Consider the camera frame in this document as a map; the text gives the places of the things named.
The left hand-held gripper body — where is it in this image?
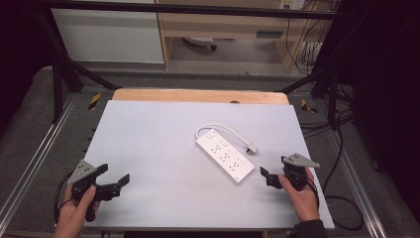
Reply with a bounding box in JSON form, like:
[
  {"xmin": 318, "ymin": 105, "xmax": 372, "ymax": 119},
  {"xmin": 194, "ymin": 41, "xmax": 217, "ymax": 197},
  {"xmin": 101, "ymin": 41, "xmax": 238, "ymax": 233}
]
[{"xmin": 67, "ymin": 160, "xmax": 122, "ymax": 223}]

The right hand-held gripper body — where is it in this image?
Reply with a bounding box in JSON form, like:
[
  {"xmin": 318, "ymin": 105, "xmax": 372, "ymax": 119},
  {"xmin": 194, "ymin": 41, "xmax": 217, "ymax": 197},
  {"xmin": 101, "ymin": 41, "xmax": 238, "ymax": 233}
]
[{"xmin": 265, "ymin": 153, "xmax": 321, "ymax": 192}]

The white power strip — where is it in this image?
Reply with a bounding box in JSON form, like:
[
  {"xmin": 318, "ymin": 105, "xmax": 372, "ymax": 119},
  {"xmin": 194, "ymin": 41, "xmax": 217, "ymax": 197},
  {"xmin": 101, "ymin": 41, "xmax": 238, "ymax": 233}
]
[{"xmin": 195, "ymin": 128, "xmax": 257, "ymax": 184}]

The person's right hand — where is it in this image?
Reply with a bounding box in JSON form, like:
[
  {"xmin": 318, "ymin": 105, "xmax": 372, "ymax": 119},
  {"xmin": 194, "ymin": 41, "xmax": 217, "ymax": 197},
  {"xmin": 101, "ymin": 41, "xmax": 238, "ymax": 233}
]
[{"xmin": 277, "ymin": 167, "xmax": 321, "ymax": 223}]

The person's left hand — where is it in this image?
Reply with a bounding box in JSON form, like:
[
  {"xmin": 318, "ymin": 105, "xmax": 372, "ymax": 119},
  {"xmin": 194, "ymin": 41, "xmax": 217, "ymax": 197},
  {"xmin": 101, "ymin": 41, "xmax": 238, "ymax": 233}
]
[{"xmin": 53, "ymin": 184, "xmax": 101, "ymax": 238}]

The yellow black warning tape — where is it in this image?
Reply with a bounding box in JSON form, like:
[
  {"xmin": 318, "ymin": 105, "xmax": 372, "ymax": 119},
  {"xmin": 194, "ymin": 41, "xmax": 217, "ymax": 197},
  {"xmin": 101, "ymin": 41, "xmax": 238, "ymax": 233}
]
[
  {"xmin": 300, "ymin": 98, "xmax": 319, "ymax": 114},
  {"xmin": 87, "ymin": 92, "xmax": 102, "ymax": 112}
]

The wooden table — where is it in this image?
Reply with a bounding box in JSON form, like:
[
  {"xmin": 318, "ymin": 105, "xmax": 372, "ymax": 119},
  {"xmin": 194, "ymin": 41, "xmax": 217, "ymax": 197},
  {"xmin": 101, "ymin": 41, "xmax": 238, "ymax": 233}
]
[{"xmin": 111, "ymin": 87, "xmax": 290, "ymax": 106}]

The black curtain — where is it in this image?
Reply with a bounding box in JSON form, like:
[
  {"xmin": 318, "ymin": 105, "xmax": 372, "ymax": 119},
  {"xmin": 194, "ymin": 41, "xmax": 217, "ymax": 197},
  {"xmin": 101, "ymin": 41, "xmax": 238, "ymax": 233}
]
[
  {"xmin": 0, "ymin": 0, "xmax": 55, "ymax": 135},
  {"xmin": 321, "ymin": 0, "xmax": 420, "ymax": 216}
]

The white cabinet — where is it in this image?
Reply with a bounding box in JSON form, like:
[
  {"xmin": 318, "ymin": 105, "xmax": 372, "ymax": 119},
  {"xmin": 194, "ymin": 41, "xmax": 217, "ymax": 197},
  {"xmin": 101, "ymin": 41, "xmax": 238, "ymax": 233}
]
[{"xmin": 50, "ymin": 0, "xmax": 165, "ymax": 64}]

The light wooden desk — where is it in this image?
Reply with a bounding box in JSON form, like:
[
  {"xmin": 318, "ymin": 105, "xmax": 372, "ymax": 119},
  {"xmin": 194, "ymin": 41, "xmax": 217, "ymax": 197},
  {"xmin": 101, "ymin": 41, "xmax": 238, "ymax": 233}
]
[{"xmin": 155, "ymin": 0, "xmax": 335, "ymax": 72}]

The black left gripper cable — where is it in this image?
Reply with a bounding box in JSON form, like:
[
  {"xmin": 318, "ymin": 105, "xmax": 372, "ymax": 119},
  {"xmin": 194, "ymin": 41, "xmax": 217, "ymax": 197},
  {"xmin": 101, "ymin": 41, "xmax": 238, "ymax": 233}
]
[{"xmin": 53, "ymin": 171, "xmax": 74, "ymax": 224}]

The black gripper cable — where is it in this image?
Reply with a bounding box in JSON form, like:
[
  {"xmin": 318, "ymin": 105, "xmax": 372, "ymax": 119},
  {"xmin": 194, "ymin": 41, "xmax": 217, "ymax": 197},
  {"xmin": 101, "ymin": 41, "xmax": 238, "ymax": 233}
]
[
  {"xmin": 306, "ymin": 178, "xmax": 321, "ymax": 210},
  {"xmin": 53, "ymin": 171, "xmax": 74, "ymax": 224}
]

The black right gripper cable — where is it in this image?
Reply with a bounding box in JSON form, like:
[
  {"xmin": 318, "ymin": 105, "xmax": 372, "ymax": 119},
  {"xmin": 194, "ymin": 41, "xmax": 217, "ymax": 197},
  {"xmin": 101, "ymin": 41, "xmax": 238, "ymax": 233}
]
[{"xmin": 306, "ymin": 178, "xmax": 321, "ymax": 210}]

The aluminium rail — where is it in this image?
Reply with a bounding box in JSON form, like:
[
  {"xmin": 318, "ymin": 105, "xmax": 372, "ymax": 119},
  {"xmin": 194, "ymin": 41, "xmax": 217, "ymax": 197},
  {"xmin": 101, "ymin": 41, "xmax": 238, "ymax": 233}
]
[
  {"xmin": 0, "ymin": 93, "xmax": 78, "ymax": 229},
  {"xmin": 325, "ymin": 128, "xmax": 388, "ymax": 238}
]

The black floor cable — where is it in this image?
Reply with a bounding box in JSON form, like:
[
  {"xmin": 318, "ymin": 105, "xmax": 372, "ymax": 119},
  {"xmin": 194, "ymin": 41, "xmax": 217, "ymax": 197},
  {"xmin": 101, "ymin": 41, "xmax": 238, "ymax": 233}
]
[{"xmin": 298, "ymin": 83, "xmax": 366, "ymax": 232}]

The white power strip cable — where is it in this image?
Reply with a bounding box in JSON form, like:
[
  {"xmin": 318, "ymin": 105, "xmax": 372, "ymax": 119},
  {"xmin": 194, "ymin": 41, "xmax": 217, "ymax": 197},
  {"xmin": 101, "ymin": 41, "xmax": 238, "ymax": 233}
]
[{"xmin": 194, "ymin": 123, "xmax": 251, "ymax": 147}]

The bundle of black cables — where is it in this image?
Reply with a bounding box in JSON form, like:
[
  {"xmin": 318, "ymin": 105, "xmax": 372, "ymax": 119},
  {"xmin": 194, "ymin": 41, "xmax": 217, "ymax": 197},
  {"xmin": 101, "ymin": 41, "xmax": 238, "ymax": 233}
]
[{"xmin": 285, "ymin": 0, "xmax": 341, "ymax": 76}]

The white wall socket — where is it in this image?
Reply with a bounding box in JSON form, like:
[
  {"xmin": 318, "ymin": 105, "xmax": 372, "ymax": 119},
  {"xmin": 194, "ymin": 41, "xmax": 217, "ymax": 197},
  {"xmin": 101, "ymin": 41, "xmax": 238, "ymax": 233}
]
[{"xmin": 277, "ymin": 0, "xmax": 306, "ymax": 11}]

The black metal frame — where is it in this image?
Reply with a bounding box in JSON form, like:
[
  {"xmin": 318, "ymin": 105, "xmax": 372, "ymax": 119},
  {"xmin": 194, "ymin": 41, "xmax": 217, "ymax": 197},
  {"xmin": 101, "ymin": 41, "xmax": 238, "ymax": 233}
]
[{"xmin": 34, "ymin": 0, "xmax": 345, "ymax": 131}]

